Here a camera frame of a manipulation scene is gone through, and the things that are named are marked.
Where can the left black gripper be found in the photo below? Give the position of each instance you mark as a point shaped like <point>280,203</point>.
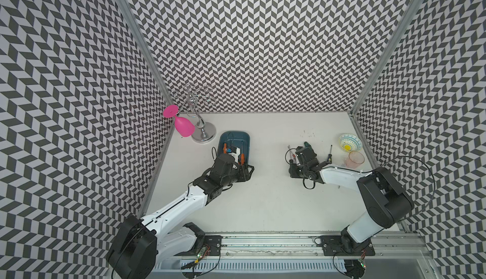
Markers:
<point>244,174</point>

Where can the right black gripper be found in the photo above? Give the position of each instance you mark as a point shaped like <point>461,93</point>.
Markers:
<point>292,172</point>

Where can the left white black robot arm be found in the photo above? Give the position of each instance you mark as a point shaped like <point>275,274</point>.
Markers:
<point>141,243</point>

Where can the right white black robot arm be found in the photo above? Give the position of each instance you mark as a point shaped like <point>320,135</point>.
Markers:
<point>384,198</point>

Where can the teal plastic storage box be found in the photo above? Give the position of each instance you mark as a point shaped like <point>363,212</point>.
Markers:
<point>237,139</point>

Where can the small yellow black screwdriver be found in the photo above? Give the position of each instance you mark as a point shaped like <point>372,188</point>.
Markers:
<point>329,159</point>

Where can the pink translucent cup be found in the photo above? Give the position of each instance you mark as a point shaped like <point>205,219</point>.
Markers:
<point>354,160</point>

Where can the patterned ceramic bowl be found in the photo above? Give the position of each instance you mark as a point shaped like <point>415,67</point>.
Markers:
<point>350,142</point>

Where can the pink plastic wine glass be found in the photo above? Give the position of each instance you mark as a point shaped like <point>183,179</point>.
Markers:
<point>182,125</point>

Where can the chrome glass holder stand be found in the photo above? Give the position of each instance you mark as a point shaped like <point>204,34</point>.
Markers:
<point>192,100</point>

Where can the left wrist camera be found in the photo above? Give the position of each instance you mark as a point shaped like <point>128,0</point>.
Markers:
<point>235,152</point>

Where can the aluminium front rail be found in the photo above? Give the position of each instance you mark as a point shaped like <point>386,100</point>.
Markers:
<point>295,245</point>

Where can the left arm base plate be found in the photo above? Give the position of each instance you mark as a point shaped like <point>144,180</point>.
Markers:
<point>211,241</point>

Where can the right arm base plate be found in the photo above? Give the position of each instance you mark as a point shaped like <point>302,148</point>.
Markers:
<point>345,246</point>

